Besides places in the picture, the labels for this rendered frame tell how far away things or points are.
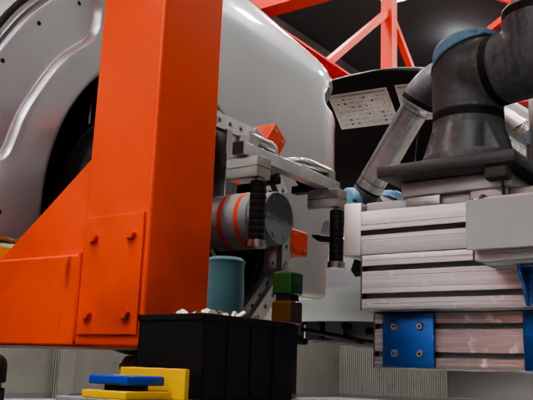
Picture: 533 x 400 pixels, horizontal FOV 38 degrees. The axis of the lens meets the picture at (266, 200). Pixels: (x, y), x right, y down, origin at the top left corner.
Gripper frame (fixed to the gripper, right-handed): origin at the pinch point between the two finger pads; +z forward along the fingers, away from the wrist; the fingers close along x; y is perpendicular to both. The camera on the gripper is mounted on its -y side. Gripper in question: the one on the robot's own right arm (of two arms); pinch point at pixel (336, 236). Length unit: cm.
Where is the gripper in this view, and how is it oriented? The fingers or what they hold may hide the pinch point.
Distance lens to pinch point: 194.9
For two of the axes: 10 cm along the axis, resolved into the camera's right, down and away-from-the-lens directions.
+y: 0.4, -9.8, 2.2
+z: -5.8, -2.0, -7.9
